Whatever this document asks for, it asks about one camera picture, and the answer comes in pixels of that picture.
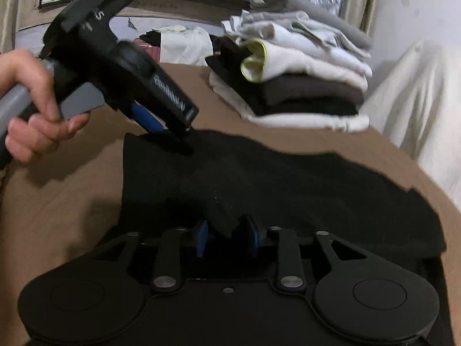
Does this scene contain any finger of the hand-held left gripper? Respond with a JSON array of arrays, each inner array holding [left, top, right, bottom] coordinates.
[[131, 104, 164, 133], [144, 65, 200, 132]]

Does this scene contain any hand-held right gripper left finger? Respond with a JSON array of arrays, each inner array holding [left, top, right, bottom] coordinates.
[[92, 221, 209, 292]]

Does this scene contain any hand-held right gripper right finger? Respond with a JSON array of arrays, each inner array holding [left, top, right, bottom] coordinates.
[[247, 217, 364, 291]]

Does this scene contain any stack of folded clothes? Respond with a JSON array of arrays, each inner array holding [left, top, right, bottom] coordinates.
[[205, 0, 375, 132]]

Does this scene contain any person's left hand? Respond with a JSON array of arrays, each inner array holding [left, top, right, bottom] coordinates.
[[0, 48, 91, 163]]

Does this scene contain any white printed garment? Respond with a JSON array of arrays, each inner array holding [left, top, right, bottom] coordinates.
[[151, 25, 214, 66]]

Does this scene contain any small black garment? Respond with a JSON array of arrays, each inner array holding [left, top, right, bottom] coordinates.
[[139, 29, 163, 47]]

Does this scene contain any crinkled silver foil sheet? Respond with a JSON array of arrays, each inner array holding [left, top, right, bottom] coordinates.
[[308, 0, 348, 22]]

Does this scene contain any white cloth-covered chair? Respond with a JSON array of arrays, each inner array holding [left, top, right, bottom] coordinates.
[[360, 40, 461, 195]]

